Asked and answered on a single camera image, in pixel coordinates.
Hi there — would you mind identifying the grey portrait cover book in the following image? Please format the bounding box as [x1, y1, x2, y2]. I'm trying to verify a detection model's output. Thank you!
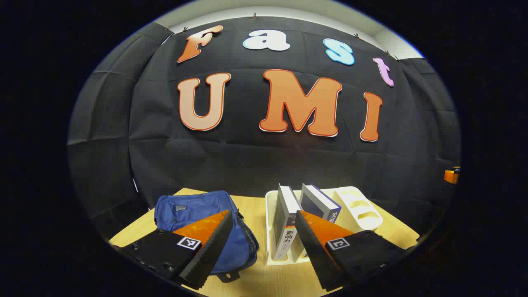
[270, 184, 308, 262]

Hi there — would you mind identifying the blue night cover book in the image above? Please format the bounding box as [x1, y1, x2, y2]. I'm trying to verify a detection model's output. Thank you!
[298, 183, 342, 225]

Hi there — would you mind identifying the blue schoolbag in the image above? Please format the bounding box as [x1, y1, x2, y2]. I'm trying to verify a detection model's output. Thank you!
[154, 190, 259, 283]

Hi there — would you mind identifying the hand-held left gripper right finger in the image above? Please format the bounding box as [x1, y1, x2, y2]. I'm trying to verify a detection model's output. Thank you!
[294, 210, 415, 292]

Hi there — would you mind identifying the white bookshelf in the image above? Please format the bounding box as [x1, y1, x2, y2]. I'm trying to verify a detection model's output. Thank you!
[265, 186, 383, 266]

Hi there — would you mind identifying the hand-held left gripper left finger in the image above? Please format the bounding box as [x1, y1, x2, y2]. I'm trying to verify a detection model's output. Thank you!
[118, 210, 234, 290]

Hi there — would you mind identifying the black backdrop cloth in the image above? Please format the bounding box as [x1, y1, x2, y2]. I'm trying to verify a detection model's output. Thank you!
[67, 16, 461, 244]

